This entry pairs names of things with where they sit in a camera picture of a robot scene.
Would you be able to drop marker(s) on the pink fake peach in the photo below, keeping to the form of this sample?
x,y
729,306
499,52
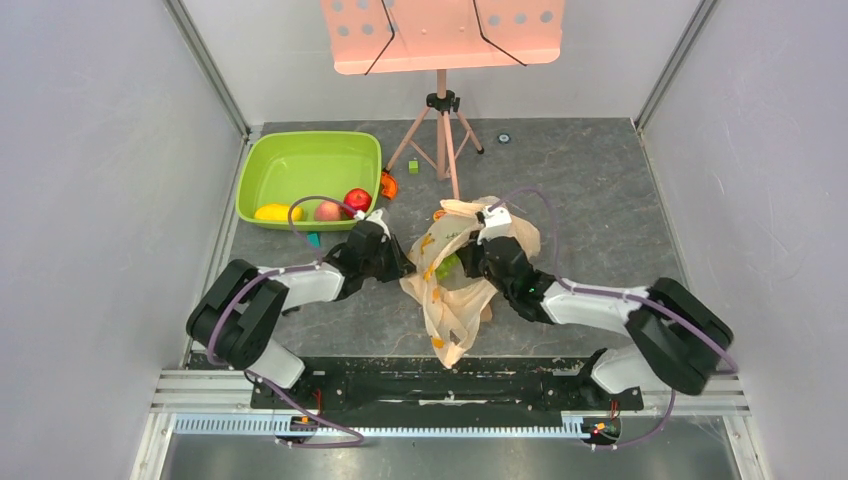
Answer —
x,y
328,211

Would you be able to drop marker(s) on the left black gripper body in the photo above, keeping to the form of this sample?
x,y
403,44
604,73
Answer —
x,y
387,265

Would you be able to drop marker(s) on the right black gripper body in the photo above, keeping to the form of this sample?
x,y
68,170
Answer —
x,y
480,258

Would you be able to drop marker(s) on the translucent orange plastic bag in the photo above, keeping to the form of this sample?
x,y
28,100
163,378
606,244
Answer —
x,y
453,309

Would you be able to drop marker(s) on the red fake fruit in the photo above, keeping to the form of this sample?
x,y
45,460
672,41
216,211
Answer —
x,y
355,200

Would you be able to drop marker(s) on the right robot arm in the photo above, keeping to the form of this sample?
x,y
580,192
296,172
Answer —
x,y
677,342

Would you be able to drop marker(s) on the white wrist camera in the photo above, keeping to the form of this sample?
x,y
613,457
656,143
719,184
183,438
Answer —
x,y
378,216
495,221

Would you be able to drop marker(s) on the green fake grapes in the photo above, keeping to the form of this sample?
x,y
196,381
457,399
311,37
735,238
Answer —
x,y
447,267

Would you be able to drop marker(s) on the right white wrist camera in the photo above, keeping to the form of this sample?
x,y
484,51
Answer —
x,y
495,221

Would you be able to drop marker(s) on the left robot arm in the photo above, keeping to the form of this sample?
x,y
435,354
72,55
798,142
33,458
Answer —
x,y
236,318

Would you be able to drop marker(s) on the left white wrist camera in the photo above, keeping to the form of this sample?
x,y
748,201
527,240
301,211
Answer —
x,y
378,216

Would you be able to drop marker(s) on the pink music stand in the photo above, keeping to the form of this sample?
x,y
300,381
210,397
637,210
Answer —
x,y
376,37

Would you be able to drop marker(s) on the orange toy by basin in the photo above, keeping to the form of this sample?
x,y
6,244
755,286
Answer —
x,y
388,185

